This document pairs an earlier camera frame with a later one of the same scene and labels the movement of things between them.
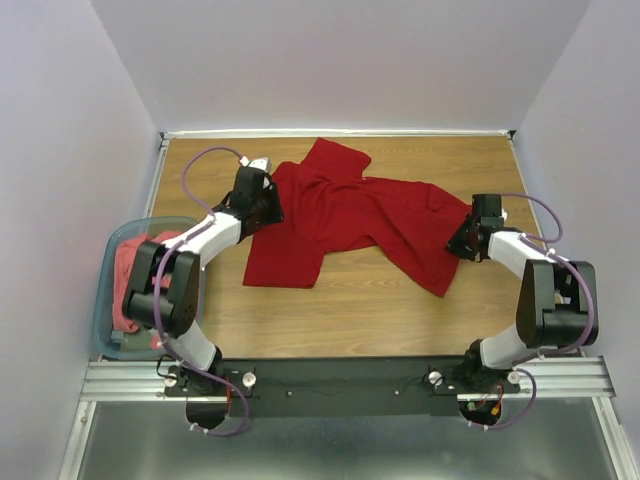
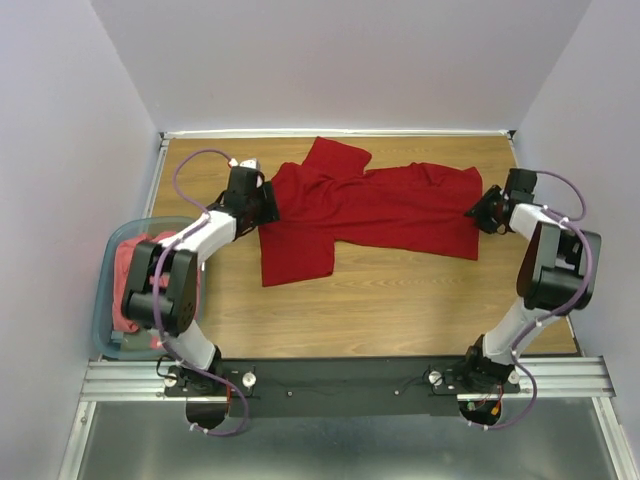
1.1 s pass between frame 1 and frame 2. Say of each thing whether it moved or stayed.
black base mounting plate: stayed
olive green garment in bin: stayed
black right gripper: moved
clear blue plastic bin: stayed
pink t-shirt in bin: stayed
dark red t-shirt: moved
